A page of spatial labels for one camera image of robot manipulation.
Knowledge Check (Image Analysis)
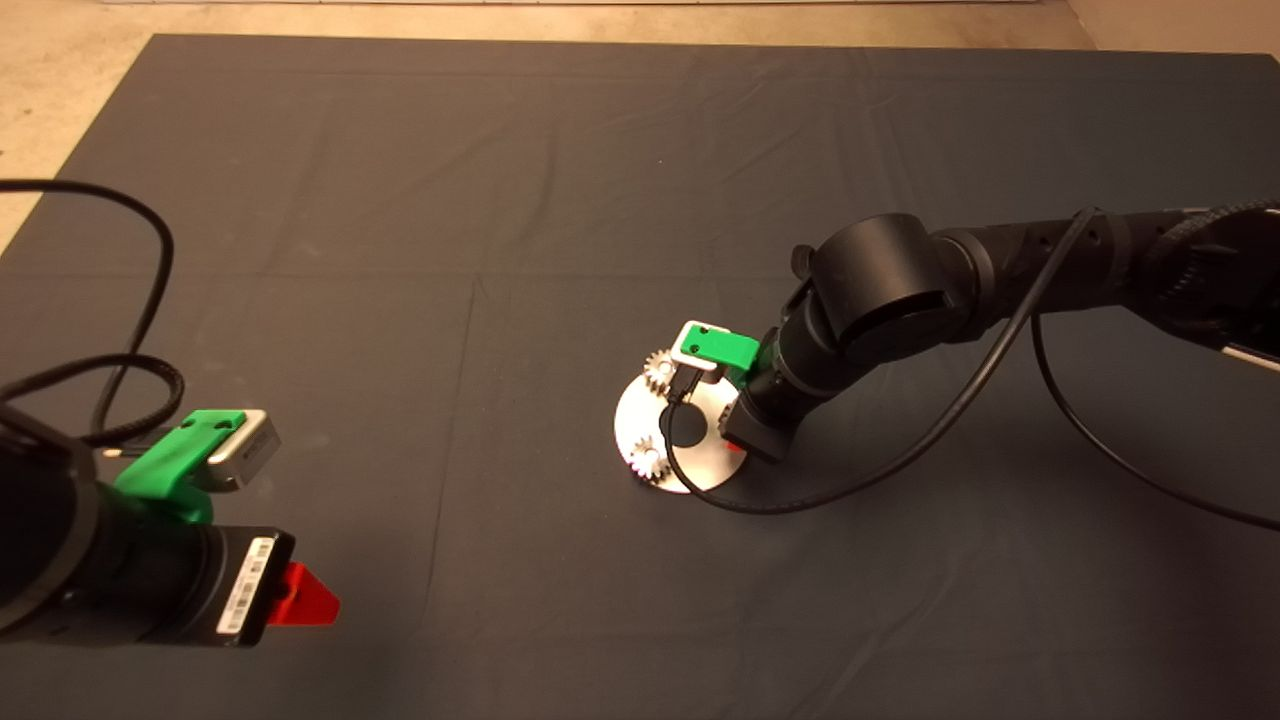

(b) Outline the black camera cable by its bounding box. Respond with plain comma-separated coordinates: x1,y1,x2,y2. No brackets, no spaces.
0,178,187,451
662,207,1280,533

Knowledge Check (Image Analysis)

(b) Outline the round metal carrier plate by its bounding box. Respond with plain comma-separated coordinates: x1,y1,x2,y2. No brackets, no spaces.
613,370,748,495

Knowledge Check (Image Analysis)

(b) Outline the dark grey table cloth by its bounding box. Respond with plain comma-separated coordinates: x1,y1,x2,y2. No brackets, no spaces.
0,35,1280,720

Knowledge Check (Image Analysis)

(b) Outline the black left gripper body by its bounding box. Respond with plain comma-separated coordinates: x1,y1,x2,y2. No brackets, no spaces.
198,525,298,648

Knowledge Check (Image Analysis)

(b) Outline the black right camera cable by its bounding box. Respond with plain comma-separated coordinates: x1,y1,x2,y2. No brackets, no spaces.
662,207,1280,533

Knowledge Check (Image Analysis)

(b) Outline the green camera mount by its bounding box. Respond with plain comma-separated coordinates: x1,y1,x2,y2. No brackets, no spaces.
670,325,767,392
114,408,248,524

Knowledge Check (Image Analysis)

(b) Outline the black left camera cable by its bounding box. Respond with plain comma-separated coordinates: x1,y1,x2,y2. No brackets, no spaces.
0,178,187,451

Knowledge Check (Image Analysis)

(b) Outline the green right camera mount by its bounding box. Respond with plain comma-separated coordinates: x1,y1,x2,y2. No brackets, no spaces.
670,325,767,392

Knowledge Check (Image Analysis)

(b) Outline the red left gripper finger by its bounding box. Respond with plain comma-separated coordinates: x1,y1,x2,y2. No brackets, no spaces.
271,562,342,626

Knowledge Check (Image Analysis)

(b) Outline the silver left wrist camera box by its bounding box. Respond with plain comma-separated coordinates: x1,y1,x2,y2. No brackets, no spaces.
206,407,282,492

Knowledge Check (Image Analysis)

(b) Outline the green left camera mount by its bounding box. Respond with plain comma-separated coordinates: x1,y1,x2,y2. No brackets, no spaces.
114,408,248,524

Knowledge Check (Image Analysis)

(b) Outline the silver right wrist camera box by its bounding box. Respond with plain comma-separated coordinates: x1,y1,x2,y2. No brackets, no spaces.
671,319,727,374

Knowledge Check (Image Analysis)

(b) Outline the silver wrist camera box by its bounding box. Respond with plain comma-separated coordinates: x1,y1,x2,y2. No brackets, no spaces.
671,319,727,374
206,407,282,492

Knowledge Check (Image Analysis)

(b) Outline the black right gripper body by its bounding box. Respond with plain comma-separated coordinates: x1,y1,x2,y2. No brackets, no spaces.
722,395,797,464

